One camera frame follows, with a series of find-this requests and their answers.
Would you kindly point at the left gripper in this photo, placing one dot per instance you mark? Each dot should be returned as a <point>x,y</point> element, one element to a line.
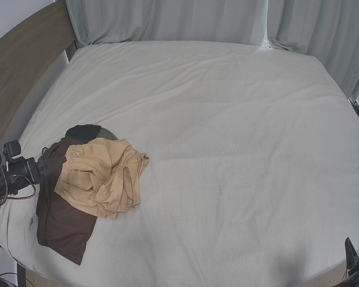
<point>24,172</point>

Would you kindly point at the tan shorts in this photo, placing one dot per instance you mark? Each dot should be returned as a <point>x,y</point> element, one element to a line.
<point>107,166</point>

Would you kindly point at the bed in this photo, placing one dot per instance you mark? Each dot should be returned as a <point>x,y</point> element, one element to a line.
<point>212,130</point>

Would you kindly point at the brown garment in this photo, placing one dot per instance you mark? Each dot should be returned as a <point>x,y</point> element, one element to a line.
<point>65,220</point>

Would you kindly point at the black garment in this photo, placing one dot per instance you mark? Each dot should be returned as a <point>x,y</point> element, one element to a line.
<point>80,133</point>

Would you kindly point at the green garment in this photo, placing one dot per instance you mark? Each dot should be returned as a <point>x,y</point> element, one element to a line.
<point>107,134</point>

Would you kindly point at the pale green curtain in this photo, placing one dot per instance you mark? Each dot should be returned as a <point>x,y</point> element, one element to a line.
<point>167,10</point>
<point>317,16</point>

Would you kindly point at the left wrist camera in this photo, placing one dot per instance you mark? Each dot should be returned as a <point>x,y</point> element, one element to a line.
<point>12,149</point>

